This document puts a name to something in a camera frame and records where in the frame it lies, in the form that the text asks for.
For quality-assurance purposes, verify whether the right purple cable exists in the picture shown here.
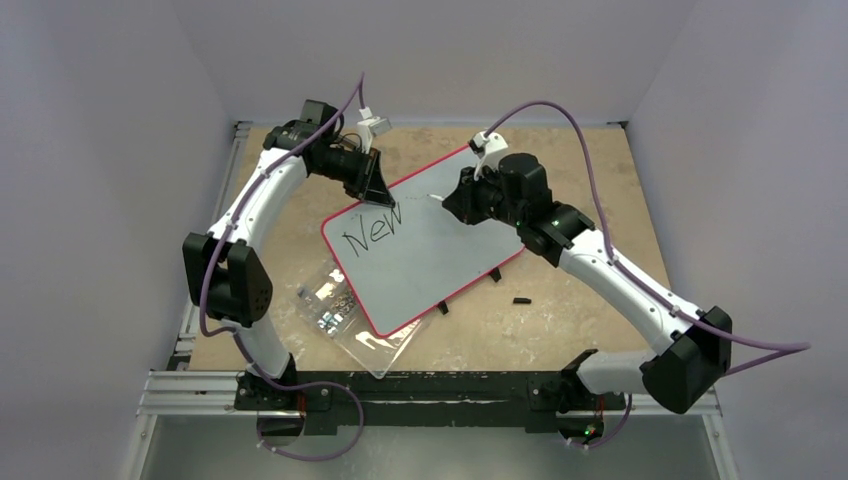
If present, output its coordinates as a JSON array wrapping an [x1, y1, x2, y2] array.
[[482, 100, 812, 379]]

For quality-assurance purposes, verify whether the clear plastic screw box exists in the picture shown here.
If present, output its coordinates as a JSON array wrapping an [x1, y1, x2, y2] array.
[[296, 259, 423, 380]]

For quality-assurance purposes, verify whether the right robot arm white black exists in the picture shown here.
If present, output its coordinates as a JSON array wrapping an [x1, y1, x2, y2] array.
[[441, 153, 732, 414]]

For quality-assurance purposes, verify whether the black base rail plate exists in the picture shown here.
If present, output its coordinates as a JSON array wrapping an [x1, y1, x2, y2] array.
[[234, 370, 626, 436]]

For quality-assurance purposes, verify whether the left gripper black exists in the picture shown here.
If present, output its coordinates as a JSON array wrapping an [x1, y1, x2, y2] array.
[[314, 145, 395, 208]]

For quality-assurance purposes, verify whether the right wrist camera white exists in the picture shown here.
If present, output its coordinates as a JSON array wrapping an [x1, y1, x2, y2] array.
[[468, 131, 509, 180]]

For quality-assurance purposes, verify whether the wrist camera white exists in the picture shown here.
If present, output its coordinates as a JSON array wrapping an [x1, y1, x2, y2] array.
[[468, 131, 509, 180], [356, 107, 392, 152]]

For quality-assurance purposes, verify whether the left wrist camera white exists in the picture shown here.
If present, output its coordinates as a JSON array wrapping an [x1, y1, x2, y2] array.
[[356, 107, 392, 152]]

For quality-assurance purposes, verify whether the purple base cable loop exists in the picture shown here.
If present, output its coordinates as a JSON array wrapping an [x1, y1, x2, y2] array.
[[256, 378, 366, 464]]

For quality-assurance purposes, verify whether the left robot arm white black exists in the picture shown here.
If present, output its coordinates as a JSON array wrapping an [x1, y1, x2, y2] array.
[[182, 100, 396, 409]]

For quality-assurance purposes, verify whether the pink framed whiteboard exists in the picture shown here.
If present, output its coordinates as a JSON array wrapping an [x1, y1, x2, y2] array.
[[321, 147, 524, 338]]

